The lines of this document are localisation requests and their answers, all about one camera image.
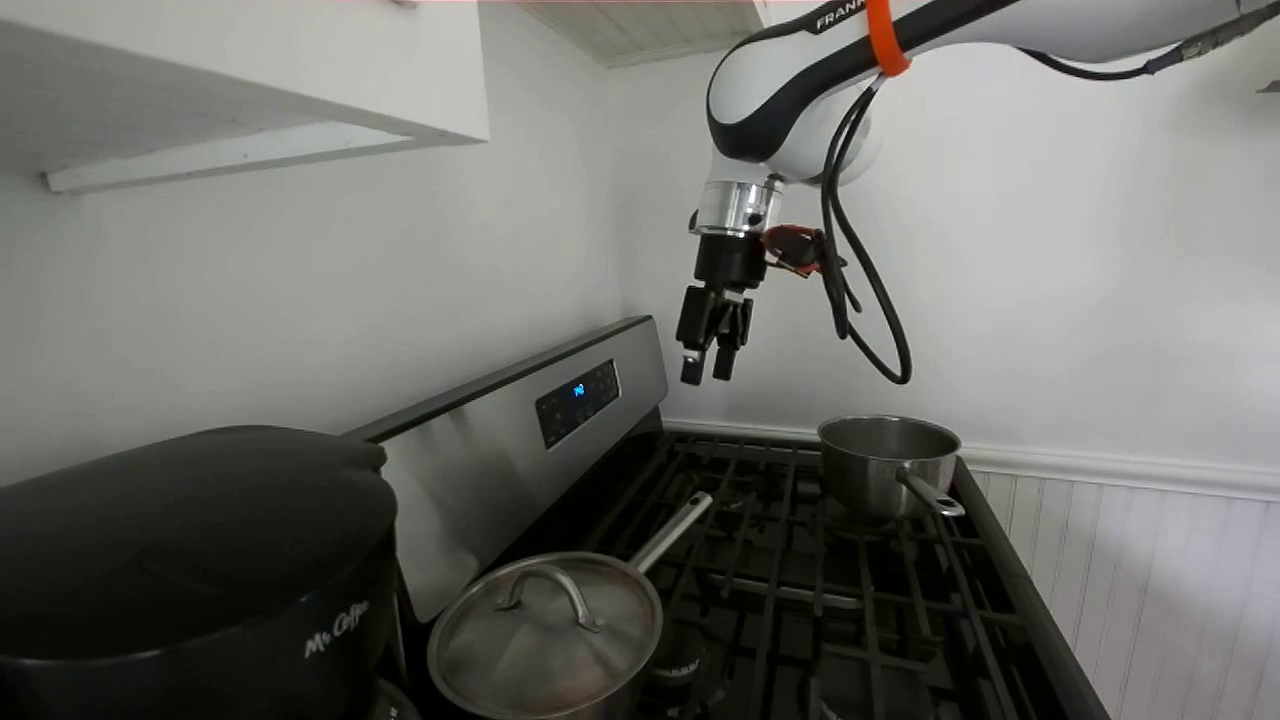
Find white wall cabinet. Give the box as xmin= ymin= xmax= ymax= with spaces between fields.
xmin=0 ymin=0 xmax=492 ymax=199

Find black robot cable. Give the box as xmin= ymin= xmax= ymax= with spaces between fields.
xmin=812 ymin=0 xmax=1280 ymax=391

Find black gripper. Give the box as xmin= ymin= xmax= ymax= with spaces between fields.
xmin=674 ymin=227 xmax=771 ymax=391

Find steel saucepan with long handle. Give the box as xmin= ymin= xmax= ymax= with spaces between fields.
xmin=557 ymin=487 xmax=717 ymax=720

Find stainless gas stove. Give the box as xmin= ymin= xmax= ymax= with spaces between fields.
xmin=347 ymin=311 xmax=1115 ymax=720

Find black coffee maker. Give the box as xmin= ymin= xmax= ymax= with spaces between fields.
xmin=0 ymin=425 xmax=400 ymax=720

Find wrist camera with orange mount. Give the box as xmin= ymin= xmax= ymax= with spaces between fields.
xmin=765 ymin=219 xmax=834 ymax=284

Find white range hood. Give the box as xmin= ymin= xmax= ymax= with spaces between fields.
xmin=517 ymin=0 xmax=771 ymax=74

